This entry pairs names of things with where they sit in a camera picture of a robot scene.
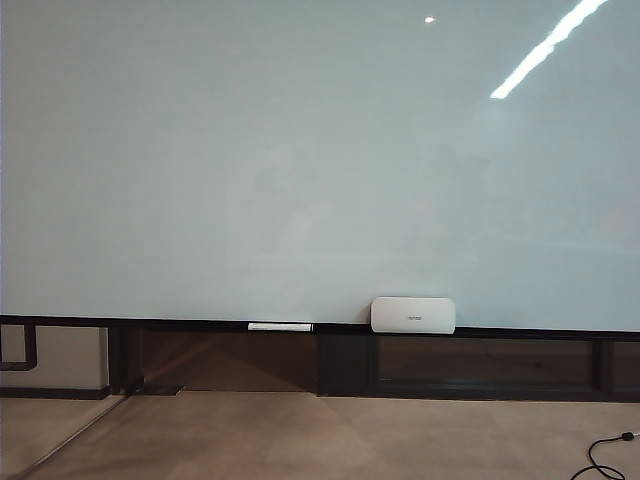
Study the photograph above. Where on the black whiteboard marker tray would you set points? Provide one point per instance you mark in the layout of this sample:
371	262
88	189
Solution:
340	328

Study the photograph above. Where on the white whiteboard marker pen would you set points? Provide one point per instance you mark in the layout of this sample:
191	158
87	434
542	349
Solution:
280	327

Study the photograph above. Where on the white rectangular whiteboard eraser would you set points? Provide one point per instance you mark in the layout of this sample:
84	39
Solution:
412	315

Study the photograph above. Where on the pale glass whiteboard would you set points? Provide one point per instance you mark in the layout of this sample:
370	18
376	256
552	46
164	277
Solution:
200	150

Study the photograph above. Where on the dark brown wall panelling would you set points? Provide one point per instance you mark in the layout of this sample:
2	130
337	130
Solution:
240	360

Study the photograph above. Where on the black rectangular wall moulding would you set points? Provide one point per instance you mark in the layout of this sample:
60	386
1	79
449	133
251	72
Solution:
31	350

